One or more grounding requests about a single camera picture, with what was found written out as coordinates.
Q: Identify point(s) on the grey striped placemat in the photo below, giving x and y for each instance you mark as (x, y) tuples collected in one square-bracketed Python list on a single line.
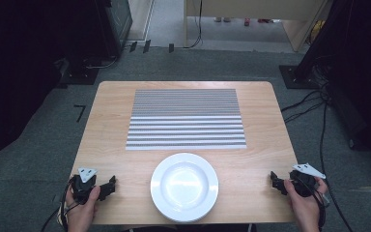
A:
[(186, 119)]

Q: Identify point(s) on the white round plate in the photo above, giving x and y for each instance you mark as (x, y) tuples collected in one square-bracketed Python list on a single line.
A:
[(184, 187)]

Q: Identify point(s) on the black stand base plate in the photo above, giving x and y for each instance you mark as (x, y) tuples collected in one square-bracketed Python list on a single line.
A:
[(79, 75), (299, 79)]

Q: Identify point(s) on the dark glass-front cabinet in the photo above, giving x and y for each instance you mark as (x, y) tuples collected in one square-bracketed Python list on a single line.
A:
[(117, 25)]

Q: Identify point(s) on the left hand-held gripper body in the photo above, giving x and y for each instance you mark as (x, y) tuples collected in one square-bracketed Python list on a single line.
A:
[(81, 188)]

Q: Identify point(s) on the light wooden desk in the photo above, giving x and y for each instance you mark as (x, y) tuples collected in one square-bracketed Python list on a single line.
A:
[(254, 8)]

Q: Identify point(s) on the black floor tape strip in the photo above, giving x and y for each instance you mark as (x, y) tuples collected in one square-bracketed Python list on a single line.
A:
[(171, 48), (133, 46), (146, 46)]

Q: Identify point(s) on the person's left hand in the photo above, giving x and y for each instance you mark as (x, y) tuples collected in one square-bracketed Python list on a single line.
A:
[(82, 212)]

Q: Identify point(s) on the person's right hand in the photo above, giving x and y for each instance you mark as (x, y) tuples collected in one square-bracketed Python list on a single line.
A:
[(304, 209)]

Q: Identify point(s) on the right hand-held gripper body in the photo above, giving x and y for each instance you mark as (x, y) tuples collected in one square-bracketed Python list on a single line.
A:
[(304, 183)]

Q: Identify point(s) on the black angled floor tape mark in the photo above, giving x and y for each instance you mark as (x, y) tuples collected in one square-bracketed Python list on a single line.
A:
[(81, 112)]

